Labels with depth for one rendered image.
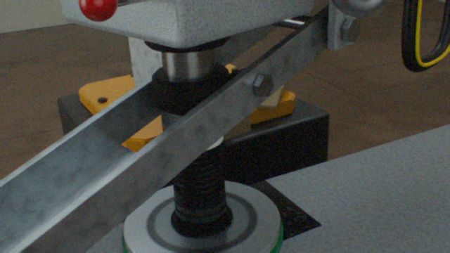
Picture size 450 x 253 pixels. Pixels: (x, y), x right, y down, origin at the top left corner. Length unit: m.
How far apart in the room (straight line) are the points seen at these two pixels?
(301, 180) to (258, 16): 0.39
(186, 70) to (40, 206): 0.22
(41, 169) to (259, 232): 0.28
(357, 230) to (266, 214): 0.13
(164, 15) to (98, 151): 0.22
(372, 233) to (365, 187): 0.12
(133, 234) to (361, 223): 0.31
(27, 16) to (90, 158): 5.93
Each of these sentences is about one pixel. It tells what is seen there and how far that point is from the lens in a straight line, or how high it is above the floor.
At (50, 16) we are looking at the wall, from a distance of 6.53.
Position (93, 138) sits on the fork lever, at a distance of 0.60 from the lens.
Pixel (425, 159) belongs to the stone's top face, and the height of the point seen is 0.85.
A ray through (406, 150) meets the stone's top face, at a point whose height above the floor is 0.85.
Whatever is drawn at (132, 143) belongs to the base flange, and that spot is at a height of 0.77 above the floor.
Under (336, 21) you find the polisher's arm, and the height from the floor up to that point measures 1.12.
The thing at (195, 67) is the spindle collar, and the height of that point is 1.10.
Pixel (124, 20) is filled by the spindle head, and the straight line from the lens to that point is 0.50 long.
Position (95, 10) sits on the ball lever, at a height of 1.20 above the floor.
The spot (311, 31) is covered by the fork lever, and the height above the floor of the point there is 1.11.
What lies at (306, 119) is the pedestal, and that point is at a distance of 1.33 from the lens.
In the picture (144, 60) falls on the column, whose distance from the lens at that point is 1.37.
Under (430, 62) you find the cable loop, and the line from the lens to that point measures 1.14.
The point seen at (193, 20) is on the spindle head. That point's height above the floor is 1.18.
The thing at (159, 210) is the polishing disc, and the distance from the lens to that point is 0.72.
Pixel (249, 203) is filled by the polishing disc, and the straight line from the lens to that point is 0.72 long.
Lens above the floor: 1.27
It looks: 24 degrees down
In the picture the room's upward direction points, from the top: 3 degrees counter-clockwise
